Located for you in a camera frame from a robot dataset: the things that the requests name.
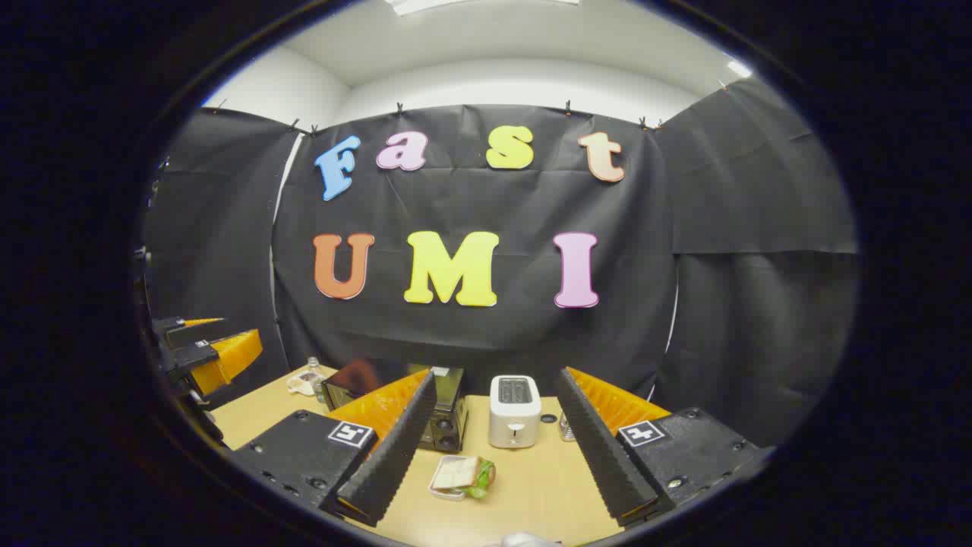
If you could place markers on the white rectangular tray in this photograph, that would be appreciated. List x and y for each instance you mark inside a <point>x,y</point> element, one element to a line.
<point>443,492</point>

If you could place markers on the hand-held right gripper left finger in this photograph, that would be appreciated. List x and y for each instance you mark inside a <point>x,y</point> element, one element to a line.
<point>395,448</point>

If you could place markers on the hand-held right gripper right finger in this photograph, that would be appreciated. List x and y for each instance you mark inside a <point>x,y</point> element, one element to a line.
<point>596,448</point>

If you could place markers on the white toaster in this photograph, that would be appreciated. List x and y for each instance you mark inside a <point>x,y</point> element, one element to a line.
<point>514,414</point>

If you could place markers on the sandwich with lettuce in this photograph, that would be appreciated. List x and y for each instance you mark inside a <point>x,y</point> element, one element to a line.
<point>465,475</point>

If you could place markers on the black electric oven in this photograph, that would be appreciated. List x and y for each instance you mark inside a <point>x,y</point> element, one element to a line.
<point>448,414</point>

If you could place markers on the black backdrop cloth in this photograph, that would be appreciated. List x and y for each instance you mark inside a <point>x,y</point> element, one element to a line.
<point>471,205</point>

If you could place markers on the white divided plate with beans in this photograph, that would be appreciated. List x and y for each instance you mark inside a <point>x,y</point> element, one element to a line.
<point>304,384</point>

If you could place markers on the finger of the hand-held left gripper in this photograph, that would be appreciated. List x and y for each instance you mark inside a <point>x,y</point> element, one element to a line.
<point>228,357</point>
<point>190,333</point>

